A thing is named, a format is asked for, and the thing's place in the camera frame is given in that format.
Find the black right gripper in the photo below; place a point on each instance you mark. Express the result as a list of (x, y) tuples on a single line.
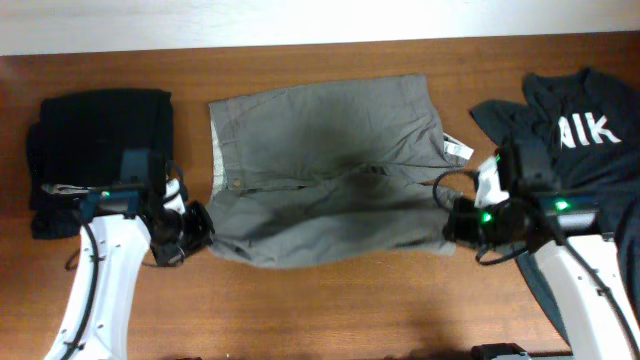
[(456, 227)]

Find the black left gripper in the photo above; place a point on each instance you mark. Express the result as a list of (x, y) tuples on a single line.
[(203, 228)]

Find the dark teal printed t-shirt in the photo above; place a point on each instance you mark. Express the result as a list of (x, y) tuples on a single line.
[(589, 125)]

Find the grey cargo shorts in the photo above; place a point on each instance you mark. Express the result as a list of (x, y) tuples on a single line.
[(320, 173)]

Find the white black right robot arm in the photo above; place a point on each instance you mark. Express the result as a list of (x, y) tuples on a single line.
[(576, 258)]

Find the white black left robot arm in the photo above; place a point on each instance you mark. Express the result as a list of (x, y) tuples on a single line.
[(144, 212)]

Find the folded black garment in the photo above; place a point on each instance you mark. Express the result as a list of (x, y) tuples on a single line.
[(78, 144)]

